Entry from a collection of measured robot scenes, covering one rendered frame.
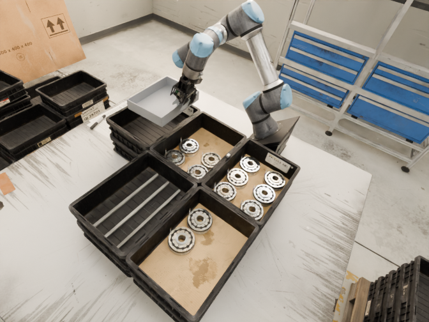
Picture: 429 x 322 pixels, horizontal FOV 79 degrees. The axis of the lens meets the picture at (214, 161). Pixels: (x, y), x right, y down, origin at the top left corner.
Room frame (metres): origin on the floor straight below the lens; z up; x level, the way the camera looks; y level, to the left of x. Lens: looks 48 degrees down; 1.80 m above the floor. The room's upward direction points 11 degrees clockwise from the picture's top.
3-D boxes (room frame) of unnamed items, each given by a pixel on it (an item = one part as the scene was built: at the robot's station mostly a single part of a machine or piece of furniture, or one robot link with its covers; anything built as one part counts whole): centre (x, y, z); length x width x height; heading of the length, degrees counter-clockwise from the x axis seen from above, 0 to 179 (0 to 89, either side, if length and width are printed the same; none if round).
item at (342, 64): (2.53, -0.84, 0.60); 0.72 x 0.03 x 0.56; 65
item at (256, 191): (0.71, -0.25, 0.86); 0.10 x 0.10 x 0.01
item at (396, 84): (2.20, -1.57, 0.60); 0.72 x 0.03 x 0.56; 65
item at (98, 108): (1.52, 1.00, 0.41); 0.31 x 0.02 x 0.16; 155
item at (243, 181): (0.78, -0.12, 0.86); 0.10 x 0.10 x 0.01
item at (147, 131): (1.03, 0.34, 0.87); 0.40 x 0.30 x 0.11; 152
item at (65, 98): (1.57, 1.15, 0.37); 0.40 x 0.30 x 0.45; 155
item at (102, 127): (1.20, 0.63, 0.70); 0.33 x 0.23 x 0.01; 155
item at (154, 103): (0.99, 0.28, 1.07); 0.27 x 0.20 x 0.05; 155
